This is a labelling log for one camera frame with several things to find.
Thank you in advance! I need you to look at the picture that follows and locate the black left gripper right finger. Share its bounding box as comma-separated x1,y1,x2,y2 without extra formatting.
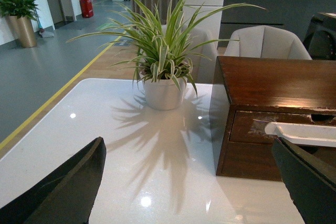
271,137,335,223

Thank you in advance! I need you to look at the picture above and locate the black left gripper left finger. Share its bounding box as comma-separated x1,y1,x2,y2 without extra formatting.
1,137,107,223

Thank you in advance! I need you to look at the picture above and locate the dark wooden drawer cabinet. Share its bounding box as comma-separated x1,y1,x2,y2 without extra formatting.
209,56,335,181

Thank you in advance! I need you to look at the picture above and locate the black chair far right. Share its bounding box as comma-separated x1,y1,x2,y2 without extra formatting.
303,13,335,60

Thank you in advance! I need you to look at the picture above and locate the grey armchair right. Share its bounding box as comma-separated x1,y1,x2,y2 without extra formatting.
224,25,312,60

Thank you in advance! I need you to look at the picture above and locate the grey counter with white top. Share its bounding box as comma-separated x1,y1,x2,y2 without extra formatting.
219,0,335,40

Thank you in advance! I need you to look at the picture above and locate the spider plant in white pot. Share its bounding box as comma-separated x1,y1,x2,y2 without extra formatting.
80,0,250,110

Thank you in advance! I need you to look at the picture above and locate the grey armchair behind plant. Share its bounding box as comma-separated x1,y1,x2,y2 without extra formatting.
160,23,220,84

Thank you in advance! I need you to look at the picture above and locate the red bin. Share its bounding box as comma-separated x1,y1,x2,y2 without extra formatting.
79,0,93,18

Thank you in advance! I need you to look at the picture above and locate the green plant in gold planter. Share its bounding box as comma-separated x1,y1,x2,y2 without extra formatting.
1,0,38,48

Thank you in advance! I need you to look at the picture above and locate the broom with blue handle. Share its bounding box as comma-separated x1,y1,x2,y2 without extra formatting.
25,0,55,38

